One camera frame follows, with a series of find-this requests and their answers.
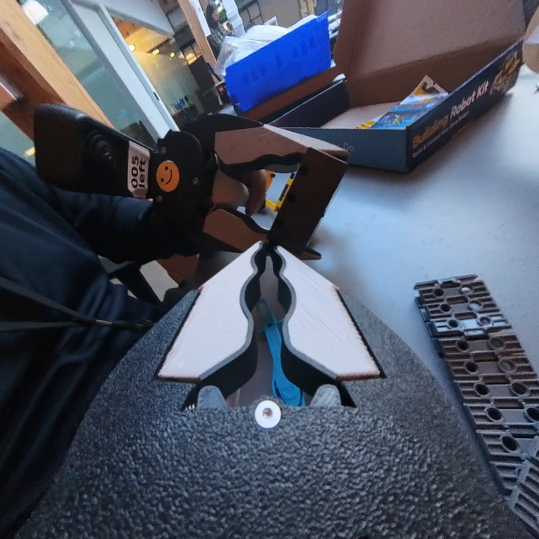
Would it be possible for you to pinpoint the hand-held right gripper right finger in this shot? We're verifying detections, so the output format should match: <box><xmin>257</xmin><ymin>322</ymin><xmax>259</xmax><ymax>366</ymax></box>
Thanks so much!
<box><xmin>274</xmin><ymin>245</ymin><xmax>383</xmax><ymax>407</ymax></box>

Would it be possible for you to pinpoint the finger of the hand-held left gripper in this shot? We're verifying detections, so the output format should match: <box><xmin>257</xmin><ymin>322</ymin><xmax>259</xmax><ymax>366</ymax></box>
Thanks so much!
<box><xmin>203</xmin><ymin>209</ymin><xmax>271</xmax><ymax>254</ymax></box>
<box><xmin>215</xmin><ymin>124</ymin><xmax>349</xmax><ymax>170</ymax></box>

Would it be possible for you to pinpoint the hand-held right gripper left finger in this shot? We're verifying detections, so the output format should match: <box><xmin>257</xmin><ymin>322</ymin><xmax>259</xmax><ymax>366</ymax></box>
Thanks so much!
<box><xmin>157</xmin><ymin>241</ymin><xmax>270</xmax><ymax>385</ymax></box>

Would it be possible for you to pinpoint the blue brick separator tool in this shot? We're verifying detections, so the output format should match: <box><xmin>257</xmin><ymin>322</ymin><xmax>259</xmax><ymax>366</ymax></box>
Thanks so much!
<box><xmin>253</xmin><ymin>298</ymin><xmax>306</xmax><ymax>407</ymax></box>

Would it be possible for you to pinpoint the black perforated brick box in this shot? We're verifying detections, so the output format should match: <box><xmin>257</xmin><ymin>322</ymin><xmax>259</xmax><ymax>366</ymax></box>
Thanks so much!
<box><xmin>264</xmin><ymin>147</ymin><xmax>349</xmax><ymax>259</ymax></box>

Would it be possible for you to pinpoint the person's left forearm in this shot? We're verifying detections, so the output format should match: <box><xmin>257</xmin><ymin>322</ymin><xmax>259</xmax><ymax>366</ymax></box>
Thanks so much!
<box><xmin>42</xmin><ymin>181</ymin><xmax>203</xmax><ymax>264</ymax></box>

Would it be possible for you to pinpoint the grey desk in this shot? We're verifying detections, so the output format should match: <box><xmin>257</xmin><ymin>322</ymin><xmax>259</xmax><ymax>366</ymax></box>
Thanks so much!
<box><xmin>156</xmin><ymin>63</ymin><xmax>539</xmax><ymax>539</ymax></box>

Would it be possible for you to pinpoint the person's left hand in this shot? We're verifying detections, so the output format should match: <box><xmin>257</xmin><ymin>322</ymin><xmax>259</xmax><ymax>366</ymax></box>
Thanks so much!
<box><xmin>212</xmin><ymin>170</ymin><xmax>269</xmax><ymax>216</ymax></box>

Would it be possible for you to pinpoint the blue plastic bin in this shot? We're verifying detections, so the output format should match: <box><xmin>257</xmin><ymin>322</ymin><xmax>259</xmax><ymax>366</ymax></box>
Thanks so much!
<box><xmin>224</xmin><ymin>12</ymin><xmax>332</xmax><ymax>112</ymax></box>

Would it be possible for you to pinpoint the glass door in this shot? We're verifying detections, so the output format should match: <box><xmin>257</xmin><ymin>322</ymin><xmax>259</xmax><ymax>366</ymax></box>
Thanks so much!
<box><xmin>21</xmin><ymin>0</ymin><xmax>182</xmax><ymax>148</ymax></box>

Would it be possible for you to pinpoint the clear plastic bag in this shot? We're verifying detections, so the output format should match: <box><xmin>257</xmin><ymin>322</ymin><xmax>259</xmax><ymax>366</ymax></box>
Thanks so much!
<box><xmin>215</xmin><ymin>23</ymin><xmax>295</xmax><ymax>78</ymax></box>

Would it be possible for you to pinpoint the colourful printed booklet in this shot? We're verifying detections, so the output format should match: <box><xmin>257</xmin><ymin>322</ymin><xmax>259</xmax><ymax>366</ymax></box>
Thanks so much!
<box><xmin>356</xmin><ymin>75</ymin><xmax>449</xmax><ymax>130</ymax></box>

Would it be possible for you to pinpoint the dark blue cardboard box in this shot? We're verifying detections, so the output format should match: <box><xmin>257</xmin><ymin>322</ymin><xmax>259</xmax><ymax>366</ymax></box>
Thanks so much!
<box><xmin>242</xmin><ymin>0</ymin><xmax>525</xmax><ymax>173</ymax></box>

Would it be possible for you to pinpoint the wooden post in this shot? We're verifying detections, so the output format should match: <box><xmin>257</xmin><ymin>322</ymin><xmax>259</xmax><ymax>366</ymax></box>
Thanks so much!
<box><xmin>0</xmin><ymin>0</ymin><xmax>114</xmax><ymax>140</ymax></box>

